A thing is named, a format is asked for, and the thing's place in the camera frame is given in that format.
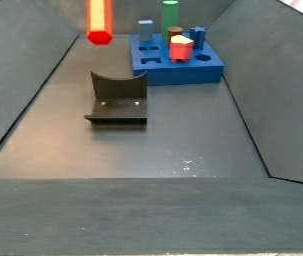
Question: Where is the blue foam shape board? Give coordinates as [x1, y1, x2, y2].
[130, 34, 225, 86]

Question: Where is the red hexagon bar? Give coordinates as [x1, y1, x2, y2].
[87, 0, 114, 45]

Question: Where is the green cylinder peg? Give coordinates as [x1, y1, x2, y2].
[162, 0, 179, 39]

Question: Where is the dark blue star peg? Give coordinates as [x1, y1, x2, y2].
[190, 26, 207, 50]

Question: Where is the red pentagon block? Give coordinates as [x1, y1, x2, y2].
[170, 35, 194, 62]

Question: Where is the light blue square block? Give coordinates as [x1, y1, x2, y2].
[139, 20, 154, 42]

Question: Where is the brown cylinder peg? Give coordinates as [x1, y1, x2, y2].
[167, 26, 183, 40]

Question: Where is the black curved holder stand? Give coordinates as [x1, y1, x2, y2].
[85, 72, 149, 123]

